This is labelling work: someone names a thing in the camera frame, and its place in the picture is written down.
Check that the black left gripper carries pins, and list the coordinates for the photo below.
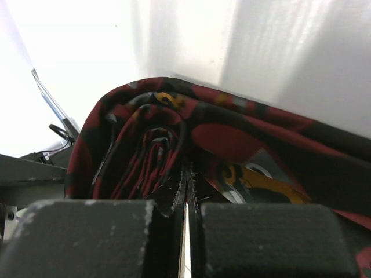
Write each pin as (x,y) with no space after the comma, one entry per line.
(30,178)

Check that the aluminium mounting rail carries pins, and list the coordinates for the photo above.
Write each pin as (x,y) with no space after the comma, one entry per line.
(70,127)

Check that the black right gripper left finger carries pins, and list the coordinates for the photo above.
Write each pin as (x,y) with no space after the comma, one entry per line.
(96,238)

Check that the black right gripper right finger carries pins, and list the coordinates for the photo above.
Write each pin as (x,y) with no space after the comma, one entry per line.
(271,234)

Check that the dark red patterned tie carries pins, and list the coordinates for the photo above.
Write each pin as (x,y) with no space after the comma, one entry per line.
(145,138)

